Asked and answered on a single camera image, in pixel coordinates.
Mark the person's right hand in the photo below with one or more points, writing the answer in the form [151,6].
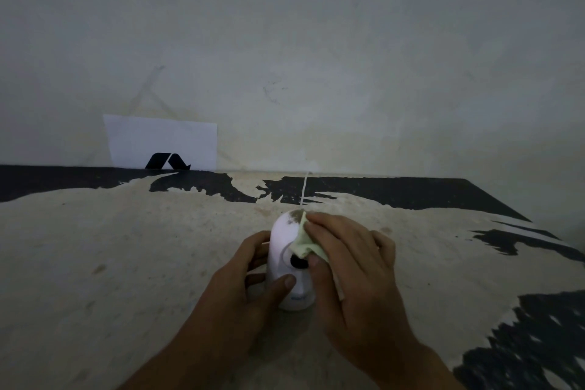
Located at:
[361,293]

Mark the person's left hand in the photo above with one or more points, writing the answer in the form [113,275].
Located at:
[228,298]

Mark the person's right middle finger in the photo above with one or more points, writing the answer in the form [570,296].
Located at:
[336,223]

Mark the person's right thumb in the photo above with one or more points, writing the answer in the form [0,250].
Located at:
[317,282]

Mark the person's left thumb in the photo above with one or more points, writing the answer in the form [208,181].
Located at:
[276,290]

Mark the pale green cleaning cloth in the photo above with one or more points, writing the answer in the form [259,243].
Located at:
[305,243]

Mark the white dome security camera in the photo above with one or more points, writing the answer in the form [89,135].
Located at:
[282,243]

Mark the person's right forearm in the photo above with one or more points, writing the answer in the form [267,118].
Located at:
[411,371]

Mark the person's left forearm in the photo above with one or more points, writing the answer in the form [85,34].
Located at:
[178,357]

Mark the white paper with black logo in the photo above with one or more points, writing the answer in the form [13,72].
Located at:
[151,138]

